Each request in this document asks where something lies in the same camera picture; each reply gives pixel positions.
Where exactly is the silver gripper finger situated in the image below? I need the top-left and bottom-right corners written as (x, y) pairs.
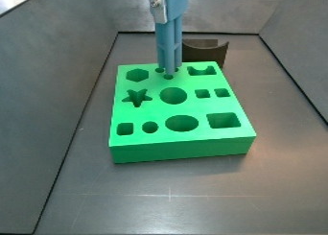
top-left (148, 0), bottom-right (168, 24)

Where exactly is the blue three prong object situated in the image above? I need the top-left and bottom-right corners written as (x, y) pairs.
top-left (155, 0), bottom-right (188, 77)

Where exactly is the black curved fixture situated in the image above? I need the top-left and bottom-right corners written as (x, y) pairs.
top-left (182, 39), bottom-right (230, 67)

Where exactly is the green foam shape board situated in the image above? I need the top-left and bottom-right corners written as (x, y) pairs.
top-left (110, 61), bottom-right (256, 163)

